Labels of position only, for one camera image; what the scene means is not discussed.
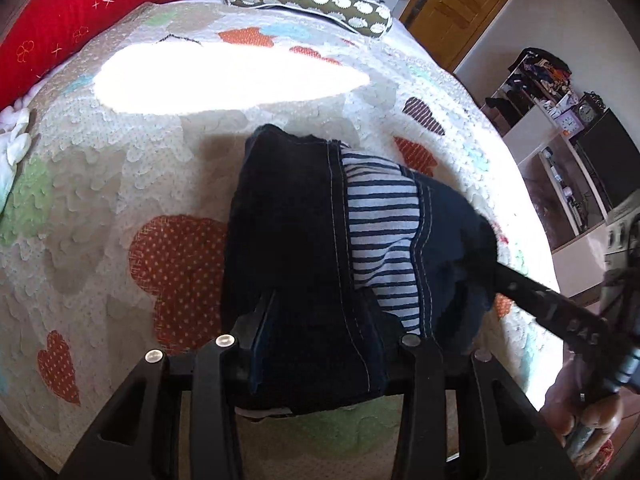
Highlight person right hand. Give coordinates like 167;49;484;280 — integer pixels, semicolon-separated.
540;358;624;463

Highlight clothes shoe rack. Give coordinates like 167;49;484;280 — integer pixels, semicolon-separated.
480;47;579;136

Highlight white tv cabinet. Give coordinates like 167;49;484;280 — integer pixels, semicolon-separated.
502;106;608;297

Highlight black television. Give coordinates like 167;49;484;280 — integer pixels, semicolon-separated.
570;110;640;210

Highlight white mint gloves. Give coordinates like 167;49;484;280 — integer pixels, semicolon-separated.
1;108;32;210

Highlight dark navy striped pants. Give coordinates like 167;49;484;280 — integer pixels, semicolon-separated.
220;125;498;415

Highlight red long bolster pillow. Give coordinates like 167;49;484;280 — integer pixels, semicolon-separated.
1;0;174;107

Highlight wooden door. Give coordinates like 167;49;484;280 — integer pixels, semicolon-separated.
400;0;508;72

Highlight small purple clock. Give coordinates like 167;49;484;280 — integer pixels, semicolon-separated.
555;110;585;138

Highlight dark ornate mantel clock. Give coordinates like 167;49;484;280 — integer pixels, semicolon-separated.
577;92;605;127

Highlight patchwork heart quilt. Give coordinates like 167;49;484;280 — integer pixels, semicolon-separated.
1;0;556;470

